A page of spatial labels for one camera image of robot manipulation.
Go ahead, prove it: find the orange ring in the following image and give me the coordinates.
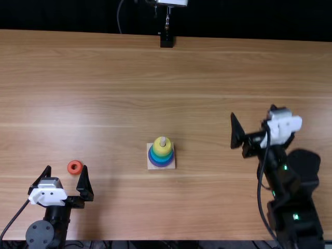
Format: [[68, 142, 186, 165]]
[[67, 160, 84, 176]]

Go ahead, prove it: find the black cable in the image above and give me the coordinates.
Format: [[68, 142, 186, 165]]
[[256, 120, 280, 244], [0, 198, 31, 241]]

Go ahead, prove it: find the dark blue ring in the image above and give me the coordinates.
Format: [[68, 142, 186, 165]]
[[148, 151, 174, 165]]

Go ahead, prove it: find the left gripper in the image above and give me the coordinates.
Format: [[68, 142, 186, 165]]
[[33, 164, 94, 209]]

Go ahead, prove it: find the light green ring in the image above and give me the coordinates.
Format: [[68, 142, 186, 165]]
[[152, 145, 173, 159]]

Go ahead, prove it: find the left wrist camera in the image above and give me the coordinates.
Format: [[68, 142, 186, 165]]
[[27, 177, 67, 207]]

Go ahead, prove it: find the yellow ring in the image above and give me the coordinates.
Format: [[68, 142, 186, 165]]
[[152, 136, 172, 153]]

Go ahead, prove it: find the black clamp stand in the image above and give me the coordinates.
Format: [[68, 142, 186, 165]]
[[155, 5, 176, 48]]

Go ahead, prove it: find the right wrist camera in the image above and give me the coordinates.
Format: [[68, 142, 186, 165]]
[[260, 108, 303, 149]]

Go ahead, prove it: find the wooden peg base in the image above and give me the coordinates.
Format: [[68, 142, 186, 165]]
[[146, 136, 177, 171]]

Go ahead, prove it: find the grey cable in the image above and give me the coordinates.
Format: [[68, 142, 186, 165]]
[[117, 0, 126, 34]]

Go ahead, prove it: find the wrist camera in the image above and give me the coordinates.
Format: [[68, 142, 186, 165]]
[[260, 108, 303, 149], [27, 177, 67, 207]]

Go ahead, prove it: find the light blue ring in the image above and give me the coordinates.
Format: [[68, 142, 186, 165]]
[[149, 150, 174, 162]]

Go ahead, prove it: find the dark green ring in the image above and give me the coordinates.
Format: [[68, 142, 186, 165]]
[[150, 149, 174, 160]]

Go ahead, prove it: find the purple ring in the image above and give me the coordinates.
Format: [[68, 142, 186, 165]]
[[148, 155, 174, 168]]

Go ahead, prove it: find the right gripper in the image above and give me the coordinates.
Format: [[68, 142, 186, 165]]
[[230, 104, 279, 158]]

